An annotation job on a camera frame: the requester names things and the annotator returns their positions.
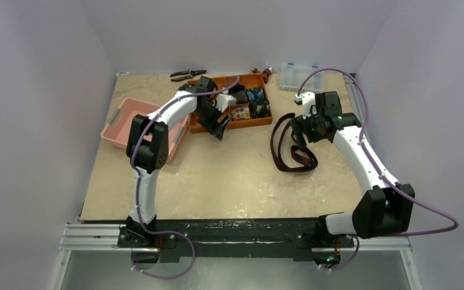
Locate black handled pliers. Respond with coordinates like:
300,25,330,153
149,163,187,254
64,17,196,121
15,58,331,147
169,69,207,82

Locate orange compartment tray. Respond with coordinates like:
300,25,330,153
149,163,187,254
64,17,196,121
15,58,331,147
187,73,274,135

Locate blue patterned rolled tie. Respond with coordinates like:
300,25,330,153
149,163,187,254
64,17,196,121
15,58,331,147
245,86,266,103

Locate clear plastic organizer box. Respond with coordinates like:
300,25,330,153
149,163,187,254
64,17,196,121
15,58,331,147
279,63,326,93

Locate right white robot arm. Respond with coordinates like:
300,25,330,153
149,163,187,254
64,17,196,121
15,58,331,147
289,91,415,246

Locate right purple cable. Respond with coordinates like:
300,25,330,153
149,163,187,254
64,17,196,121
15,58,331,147
294,68,459,273

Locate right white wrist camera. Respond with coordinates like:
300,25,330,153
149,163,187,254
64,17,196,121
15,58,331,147
294,92,317,116

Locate dark rolled tie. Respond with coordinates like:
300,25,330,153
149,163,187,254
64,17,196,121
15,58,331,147
232,90,249,105

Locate black gold rolled tie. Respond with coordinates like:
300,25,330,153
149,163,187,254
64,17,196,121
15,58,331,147
250,100,271,119

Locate purple cable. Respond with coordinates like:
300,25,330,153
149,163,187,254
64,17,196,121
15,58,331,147
129,75,241,280
294,68,459,273

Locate aluminium frame rail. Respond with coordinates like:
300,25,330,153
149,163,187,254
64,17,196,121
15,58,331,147
60,73,422,289

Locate pink plastic basket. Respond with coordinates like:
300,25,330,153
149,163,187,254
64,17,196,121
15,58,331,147
100,98,189,164

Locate brown small tool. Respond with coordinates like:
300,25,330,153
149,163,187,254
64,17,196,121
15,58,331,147
251,66,274,84

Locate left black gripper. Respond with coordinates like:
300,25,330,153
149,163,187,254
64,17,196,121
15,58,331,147
194,101,230,140

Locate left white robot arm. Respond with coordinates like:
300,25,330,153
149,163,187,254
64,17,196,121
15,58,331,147
121,76,239,247

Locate colourful dotted rolled tie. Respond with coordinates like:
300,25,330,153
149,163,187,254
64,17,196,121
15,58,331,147
230,104,251,121

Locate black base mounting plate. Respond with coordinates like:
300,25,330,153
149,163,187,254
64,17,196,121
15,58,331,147
117,217,355,265

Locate red navy striped tie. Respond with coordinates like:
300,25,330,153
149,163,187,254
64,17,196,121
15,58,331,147
269,112,318,173

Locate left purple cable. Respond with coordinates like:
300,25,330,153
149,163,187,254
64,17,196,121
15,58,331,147
129,75,241,280

